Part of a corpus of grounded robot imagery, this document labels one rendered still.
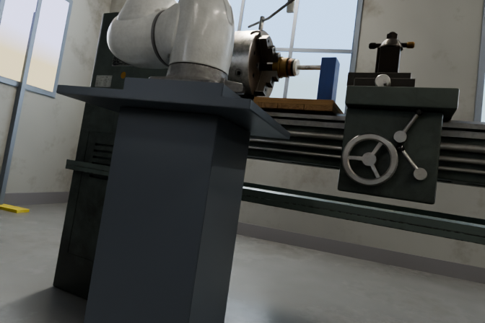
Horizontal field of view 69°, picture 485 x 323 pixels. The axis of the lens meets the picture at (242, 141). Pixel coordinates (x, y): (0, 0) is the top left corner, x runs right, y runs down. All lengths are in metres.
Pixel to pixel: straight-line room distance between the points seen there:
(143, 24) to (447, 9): 3.12
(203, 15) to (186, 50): 0.09
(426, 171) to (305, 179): 2.32
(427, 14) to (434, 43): 0.28
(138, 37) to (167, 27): 0.10
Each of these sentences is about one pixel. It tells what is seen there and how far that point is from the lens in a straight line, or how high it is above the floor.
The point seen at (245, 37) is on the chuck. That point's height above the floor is 1.16.
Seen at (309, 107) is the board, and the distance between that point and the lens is 1.27.
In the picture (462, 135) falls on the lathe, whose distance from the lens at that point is 1.25.
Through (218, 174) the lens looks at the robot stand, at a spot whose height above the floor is 0.61.
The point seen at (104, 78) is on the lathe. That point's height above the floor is 0.94.
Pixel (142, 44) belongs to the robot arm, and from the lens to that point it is 0.99.
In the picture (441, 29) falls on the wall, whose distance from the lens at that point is 3.68.
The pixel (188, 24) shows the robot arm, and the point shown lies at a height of 0.95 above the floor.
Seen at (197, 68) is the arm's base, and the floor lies 0.85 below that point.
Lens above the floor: 0.62
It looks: 5 degrees up
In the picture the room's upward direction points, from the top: 8 degrees clockwise
